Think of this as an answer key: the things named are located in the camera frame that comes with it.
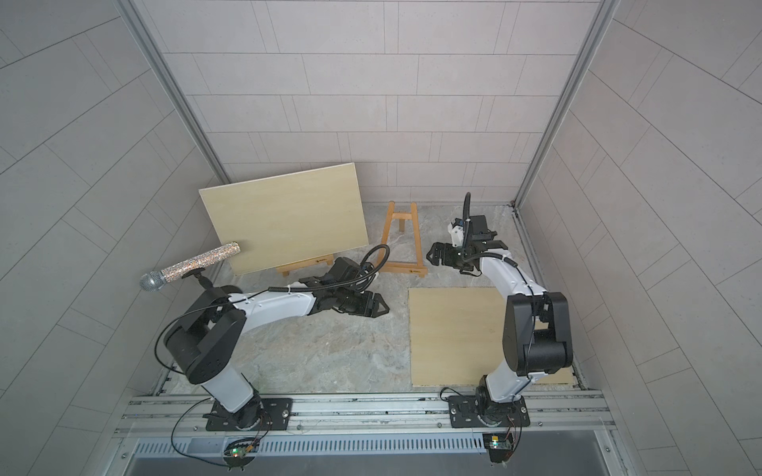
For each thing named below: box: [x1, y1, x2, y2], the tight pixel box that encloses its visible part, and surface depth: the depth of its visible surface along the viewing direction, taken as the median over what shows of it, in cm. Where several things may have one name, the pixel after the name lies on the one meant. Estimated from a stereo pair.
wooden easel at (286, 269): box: [275, 253, 335, 277], surface depth 96 cm
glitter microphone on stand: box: [139, 240, 242, 292], surface depth 74 cm
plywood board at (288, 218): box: [198, 162, 370, 276], surface depth 88 cm
